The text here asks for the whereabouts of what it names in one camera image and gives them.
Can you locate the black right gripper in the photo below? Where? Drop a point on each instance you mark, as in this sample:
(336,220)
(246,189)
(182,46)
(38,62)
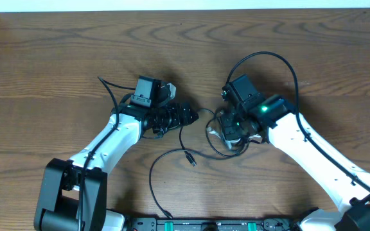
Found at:
(231,127)

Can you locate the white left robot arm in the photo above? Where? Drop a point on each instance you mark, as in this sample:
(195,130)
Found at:
(73,193)

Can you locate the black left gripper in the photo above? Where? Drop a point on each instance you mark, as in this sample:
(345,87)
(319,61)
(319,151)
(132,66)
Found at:
(182,113)

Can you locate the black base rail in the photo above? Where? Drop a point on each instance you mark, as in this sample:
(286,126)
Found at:
(154,224)

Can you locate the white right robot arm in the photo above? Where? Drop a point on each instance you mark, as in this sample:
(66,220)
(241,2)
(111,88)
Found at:
(275,120)

